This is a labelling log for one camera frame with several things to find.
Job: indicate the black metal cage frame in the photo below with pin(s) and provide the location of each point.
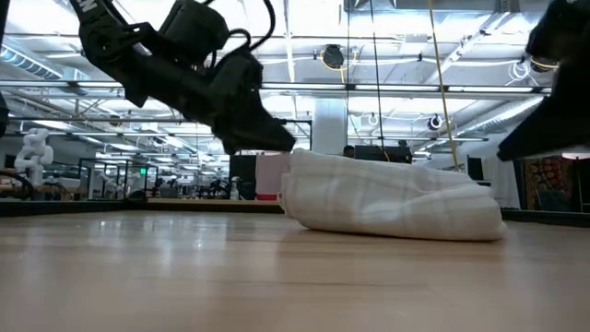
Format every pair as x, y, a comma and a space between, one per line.
120, 177

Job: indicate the black monitor on stand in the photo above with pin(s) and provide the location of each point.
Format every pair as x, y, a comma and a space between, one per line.
382, 154

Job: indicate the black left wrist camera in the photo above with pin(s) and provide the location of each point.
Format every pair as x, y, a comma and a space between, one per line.
193, 27

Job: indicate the black overhead gantry frame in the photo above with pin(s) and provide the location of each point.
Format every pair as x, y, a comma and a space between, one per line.
302, 122

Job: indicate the long wooden table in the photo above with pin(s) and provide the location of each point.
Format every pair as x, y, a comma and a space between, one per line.
212, 201

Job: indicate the black hanging board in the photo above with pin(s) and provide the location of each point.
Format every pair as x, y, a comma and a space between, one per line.
475, 168

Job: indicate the small round ceiling reel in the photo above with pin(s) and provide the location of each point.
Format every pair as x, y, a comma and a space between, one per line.
434, 122

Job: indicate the white hanging cloth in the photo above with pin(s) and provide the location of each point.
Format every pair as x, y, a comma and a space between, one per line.
504, 184

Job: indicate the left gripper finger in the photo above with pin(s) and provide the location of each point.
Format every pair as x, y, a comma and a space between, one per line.
258, 133

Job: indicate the white beige plaid towel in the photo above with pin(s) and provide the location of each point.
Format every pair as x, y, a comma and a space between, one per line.
392, 203

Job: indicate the black curved hoop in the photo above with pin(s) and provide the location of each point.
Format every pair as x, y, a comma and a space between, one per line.
18, 182

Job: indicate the person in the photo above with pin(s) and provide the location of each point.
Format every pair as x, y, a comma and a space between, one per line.
349, 151

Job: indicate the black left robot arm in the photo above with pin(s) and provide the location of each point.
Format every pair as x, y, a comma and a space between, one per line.
106, 46

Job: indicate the black upright panel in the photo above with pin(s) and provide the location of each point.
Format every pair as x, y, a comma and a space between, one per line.
243, 170

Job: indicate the white spray bottle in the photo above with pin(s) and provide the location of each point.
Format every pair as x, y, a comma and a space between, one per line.
235, 189

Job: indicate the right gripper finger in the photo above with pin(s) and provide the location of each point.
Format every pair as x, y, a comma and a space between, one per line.
562, 129

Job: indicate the patterned red rug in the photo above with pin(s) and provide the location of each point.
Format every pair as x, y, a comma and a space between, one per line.
548, 184

